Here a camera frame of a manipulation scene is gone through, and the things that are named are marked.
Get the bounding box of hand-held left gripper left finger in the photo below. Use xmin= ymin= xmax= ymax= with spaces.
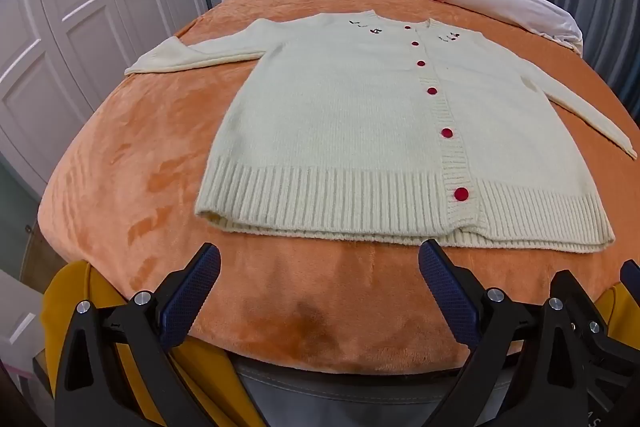
xmin=54 ymin=243 xmax=237 ymax=427

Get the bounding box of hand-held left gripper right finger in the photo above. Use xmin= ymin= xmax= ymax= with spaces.
xmin=415 ymin=239 xmax=598 ymax=427

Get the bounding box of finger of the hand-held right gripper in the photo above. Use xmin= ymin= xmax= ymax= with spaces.
xmin=575 ymin=313 xmax=640 ymax=374
xmin=619 ymin=259 xmax=640 ymax=303

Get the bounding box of cream knit cardigan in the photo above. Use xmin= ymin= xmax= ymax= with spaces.
xmin=124 ymin=10 xmax=638 ymax=254

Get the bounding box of person's yellow garment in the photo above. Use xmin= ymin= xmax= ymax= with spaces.
xmin=40 ymin=259 xmax=628 ymax=427

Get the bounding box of orange plush blanket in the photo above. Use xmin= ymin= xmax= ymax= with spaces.
xmin=37 ymin=0 xmax=640 ymax=375

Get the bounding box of white storage box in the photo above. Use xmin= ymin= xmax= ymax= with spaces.
xmin=0 ymin=269 xmax=51 ymax=368

